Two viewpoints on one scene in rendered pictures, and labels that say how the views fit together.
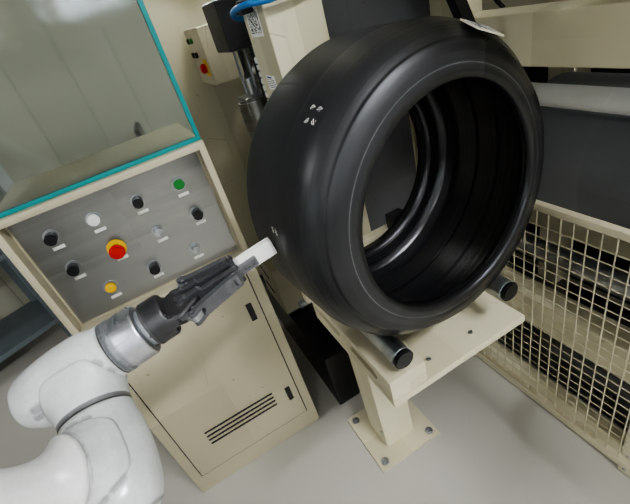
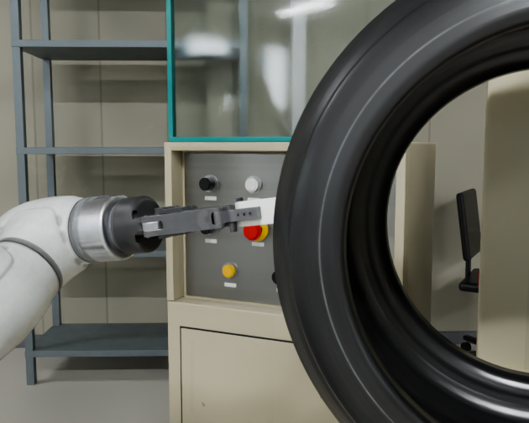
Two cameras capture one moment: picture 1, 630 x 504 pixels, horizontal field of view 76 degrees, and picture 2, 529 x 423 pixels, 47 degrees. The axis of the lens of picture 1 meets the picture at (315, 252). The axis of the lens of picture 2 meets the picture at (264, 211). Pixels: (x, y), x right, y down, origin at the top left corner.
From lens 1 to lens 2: 0.46 m
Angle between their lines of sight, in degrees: 46
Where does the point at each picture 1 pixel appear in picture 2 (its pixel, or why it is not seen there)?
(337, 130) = (373, 35)
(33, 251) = (190, 190)
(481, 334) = not seen: outside the picture
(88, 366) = (49, 216)
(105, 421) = (6, 256)
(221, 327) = (311, 412)
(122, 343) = (85, 215)
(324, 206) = (311, 133)
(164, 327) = (124, 224)
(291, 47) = not seen: hidden behind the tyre
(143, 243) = not seen: hidden behind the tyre
